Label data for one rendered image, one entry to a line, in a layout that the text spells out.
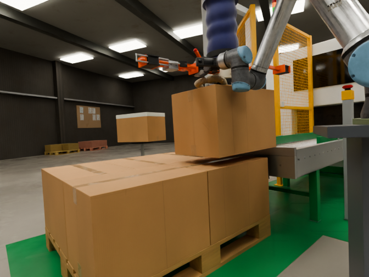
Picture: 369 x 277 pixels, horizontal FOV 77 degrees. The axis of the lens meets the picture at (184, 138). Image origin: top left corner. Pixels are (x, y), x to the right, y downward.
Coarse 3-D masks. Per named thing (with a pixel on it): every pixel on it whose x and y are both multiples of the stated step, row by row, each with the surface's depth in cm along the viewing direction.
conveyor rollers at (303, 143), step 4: (304, 140) 299; (308, 140) 295; (312, 140) 291; (280, 144) 258; (284, 144) 254; (288, 144) 251; (292, 144) 248; (296, 144) 246; (300, 144) 250; (304, 144) 247; (308, 144) 244; (312, 144) 241
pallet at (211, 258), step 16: (256, 224) 150; (48, 240) 152; (224, 240) 129; (240, 240) 151; (256, 240) 150; (64, 256) 119; (192, 256) 114; (208, 256) 121; (224, 256) 134; (64, 272) 121; (160, 272) 102; (192, 272) 120; (208, 272) 121
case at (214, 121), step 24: (192, 96) 138; (216, 96) 124; (240, 96) 137; (264, 96) 154; (192, 120) 140; (216, 120) 125; (240, 120) 137; (264, 120) 154; (192, 144) 142; (216, 144) 126; (240, 144) 137; (264, 144) 154
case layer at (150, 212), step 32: (128, 160) 178; (160, 160) 169; (192, 160) 161; (224, 160) 154; (256, 160) 150; (64, 192) 111; (96, 192) 87; (128, 192) 92; (160, 192) 102; (192, 192) 114; (224, 192) 129; (256, 192) 150; (64, 224) 115; (96, 224) 83; (128, 224) 92; (160, 224) 102; (192, 224) 114; (224, 224) 129; (96, 256) 83; (128, 256) 92; (160, 256) 102
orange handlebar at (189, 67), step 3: (144, 60) 115; (159, 60) 120; (162, 60) 122; (162, 63) 122; (165, 63) 123; (168, 63) 124; (162, 66) 127; (189, 66) 134; (192, 66) 136; (270, 66) 147; (273, 66) 150; (180, 69) 135; (183, 69) 134; (186, 69) 135; (189, 69) 135; (192, 69) 137; (249, 69) 147; (270, 69) 150; (273, 69) 151; (276, 69) 152; (279, 69) 155; (210, 72) 148; (219, 72) 152
